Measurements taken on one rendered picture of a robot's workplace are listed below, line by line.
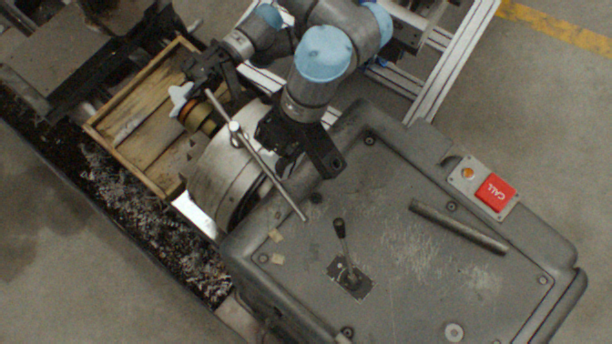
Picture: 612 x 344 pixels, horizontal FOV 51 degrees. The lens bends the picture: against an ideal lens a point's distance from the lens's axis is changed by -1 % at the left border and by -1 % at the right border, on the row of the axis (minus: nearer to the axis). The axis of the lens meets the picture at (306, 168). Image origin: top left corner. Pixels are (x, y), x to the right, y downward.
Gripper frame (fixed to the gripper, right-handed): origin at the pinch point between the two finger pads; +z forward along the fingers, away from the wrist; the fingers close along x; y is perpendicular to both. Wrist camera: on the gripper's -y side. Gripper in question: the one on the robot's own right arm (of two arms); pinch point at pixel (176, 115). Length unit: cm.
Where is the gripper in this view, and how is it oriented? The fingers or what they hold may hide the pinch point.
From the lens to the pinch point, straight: 150.5
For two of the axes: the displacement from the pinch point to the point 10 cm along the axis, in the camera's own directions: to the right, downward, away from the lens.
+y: -7.5, -6.4, 2.0
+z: -6.7, 7.0, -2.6
